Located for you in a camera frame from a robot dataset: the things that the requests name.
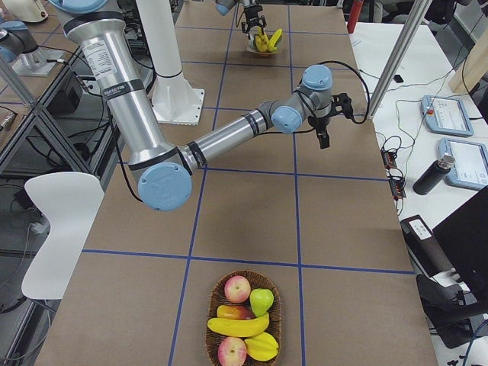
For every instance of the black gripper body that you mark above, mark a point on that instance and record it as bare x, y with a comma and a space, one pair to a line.
250, 12
319, 121

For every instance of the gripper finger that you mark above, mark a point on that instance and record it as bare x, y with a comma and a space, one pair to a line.
262, 23
324, 140
245, 28

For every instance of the yellow banana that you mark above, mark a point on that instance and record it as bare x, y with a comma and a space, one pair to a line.
260, 43
239, 328
274, 42
265, 35

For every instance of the grey square plate orange rim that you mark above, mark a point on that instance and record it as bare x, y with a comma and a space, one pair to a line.
251, 49

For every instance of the woven brown fruit basket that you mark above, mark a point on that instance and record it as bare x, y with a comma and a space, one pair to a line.
256, 280

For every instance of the small black box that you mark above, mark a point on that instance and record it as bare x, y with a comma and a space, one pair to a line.
398, 79

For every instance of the red cylinder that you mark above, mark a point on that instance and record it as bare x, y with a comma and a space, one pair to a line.
354, 14

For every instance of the black water bottle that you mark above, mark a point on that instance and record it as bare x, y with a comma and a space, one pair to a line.
434, 174

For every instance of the teach pendant upper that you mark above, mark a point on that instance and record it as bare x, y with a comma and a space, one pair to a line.
447, 116

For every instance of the teach pendant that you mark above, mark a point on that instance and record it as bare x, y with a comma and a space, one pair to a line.
470, 163
447, 116

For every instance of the teach pendant lower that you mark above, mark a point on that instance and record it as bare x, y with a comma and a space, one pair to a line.
470, 163

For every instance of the black device with label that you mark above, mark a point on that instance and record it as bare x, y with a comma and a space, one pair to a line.
425, 247

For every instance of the black monitor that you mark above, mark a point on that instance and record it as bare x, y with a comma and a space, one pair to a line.
463, 238

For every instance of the green apple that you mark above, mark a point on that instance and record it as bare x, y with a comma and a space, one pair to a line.
261, 300

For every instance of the red apple far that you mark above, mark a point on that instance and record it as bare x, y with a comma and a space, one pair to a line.
237, 289

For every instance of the red apple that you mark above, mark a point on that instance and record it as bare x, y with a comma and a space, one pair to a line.
237, 289
232, 352

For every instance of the orange fruit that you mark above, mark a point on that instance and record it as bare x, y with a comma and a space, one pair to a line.
235, 312

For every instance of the yellow starfruit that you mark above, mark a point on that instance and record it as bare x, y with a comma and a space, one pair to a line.
262, 347

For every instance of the red apple near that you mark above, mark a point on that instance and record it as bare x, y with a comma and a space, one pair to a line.
232, 352

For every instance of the white chair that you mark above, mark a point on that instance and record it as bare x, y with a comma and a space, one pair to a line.
70, 203

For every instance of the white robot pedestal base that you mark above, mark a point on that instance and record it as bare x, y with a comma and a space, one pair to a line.
173, 98

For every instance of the aluminium frame post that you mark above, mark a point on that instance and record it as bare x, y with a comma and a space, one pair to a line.
407, 33

